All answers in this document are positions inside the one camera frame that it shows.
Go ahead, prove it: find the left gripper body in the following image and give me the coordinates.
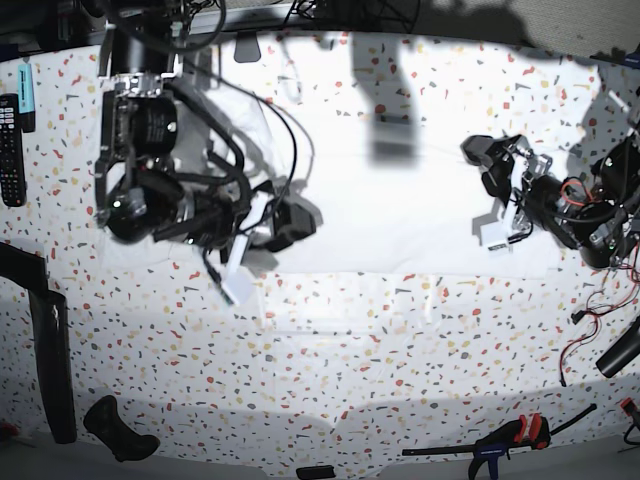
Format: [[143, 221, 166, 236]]
[[461, 135, 553, 249]]

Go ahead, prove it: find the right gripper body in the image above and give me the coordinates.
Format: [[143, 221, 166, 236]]
[[201, 182, 322, 304]]

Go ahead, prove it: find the white T-shirt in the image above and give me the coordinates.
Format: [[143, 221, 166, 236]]
[[202, 87, 561, 278]]

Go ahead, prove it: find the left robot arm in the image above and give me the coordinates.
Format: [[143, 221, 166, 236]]
[[460, 91, 639, 270]]

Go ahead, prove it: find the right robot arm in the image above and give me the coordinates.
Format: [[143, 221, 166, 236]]
[[94, 1, 319, 304]]

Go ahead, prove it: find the terrazzo pattern table cloth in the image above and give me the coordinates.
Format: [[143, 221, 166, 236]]
[[1, 32, 639, 478]]

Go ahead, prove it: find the black cylinder tube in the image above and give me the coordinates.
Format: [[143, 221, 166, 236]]
[[596, 319, 639, 378]]

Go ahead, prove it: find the small black rectangular device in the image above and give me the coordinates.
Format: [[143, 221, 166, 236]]
[[296, 465, 336, 480]]

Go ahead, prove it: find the black TV remote control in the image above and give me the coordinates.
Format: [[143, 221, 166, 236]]
[[0, 93, 27, 208]]

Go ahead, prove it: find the black orange bar clamp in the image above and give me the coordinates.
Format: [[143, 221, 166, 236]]
[[401, 404, 597, 480]]

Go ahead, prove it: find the small red black connector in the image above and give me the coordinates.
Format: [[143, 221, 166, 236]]
[[620, 398, 637, 416]]

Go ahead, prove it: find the turquoise highlighter marker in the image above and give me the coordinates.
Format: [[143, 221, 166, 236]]
[[18, 63, 36, 133]]

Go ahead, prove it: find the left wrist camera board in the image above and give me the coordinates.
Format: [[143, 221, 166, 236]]
[[480, 223, 511, 253]]

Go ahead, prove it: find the red black wire bundle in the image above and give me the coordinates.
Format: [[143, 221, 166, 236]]
[[558, 269, 640, 387]]

